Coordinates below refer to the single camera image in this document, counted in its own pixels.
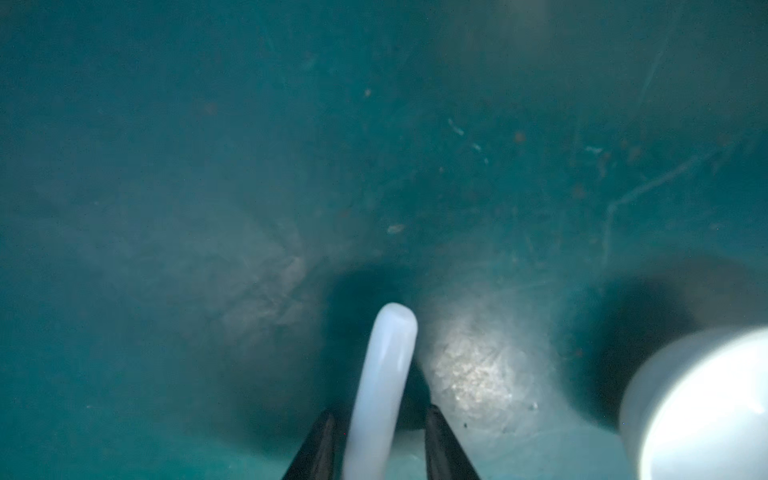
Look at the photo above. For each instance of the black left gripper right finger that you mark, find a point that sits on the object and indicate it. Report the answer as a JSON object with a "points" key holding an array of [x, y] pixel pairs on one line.
{"points": [[445, 457]]}

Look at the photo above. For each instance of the white pestle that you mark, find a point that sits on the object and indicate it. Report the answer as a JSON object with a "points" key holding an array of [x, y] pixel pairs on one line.
{"points": [[380, 391]]}

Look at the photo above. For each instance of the small white cup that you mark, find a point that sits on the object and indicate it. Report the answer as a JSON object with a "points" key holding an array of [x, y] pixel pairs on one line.
{"points": [[697, 408]]}

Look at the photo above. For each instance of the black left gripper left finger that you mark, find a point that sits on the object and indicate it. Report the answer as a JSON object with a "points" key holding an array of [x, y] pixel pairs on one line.
{"points": [[315, 459]]}

